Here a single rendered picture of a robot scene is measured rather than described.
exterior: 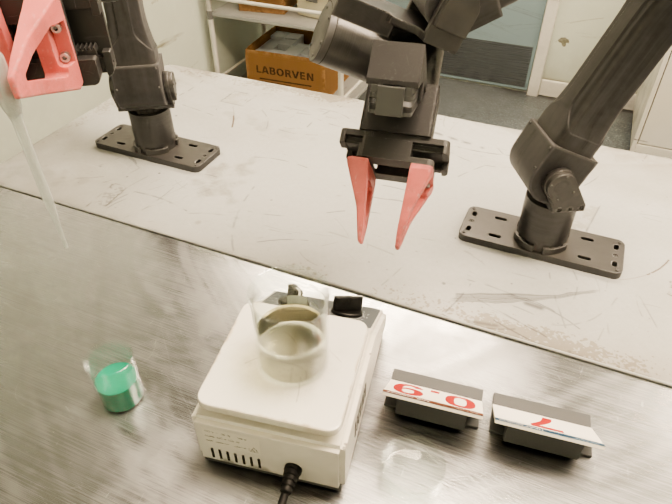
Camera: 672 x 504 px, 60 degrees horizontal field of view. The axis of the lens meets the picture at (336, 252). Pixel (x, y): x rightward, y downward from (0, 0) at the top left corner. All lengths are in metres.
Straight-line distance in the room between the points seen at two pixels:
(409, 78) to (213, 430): 0.32
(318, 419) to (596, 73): 0.45
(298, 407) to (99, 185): 0.56
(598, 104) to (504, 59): 2.75
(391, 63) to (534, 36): 2.89
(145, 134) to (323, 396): 0.59
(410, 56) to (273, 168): 0.46
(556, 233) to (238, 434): 0.45
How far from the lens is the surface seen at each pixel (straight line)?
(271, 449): 0.50
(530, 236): 0.76
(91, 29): 0.50
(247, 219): 0.80
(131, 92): 0.90
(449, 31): 0.56
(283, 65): 2.74
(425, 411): 0.56
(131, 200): 0.88
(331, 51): 0.56
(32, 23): 0.45
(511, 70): 3.44
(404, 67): 0.49
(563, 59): 3.40
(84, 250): 0.81
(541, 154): 0.68
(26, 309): 0.75
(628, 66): 0.68
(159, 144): 0.96
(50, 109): 2.22
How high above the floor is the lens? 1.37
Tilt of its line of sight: 40 degrees down
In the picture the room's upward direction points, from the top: straight up
